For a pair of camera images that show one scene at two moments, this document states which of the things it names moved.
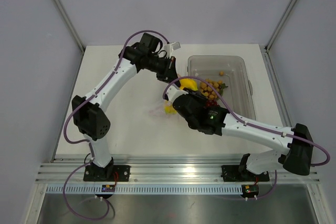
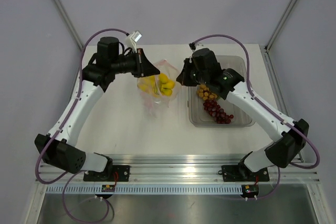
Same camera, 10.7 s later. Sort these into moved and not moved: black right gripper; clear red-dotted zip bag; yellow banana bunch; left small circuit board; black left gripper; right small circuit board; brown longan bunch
Moved: black left gripper; clear red-dotted zip bag; yellow banana bunch; black right gripper
Not moved: brown longan bunch; left small circuit board; right small circuit board
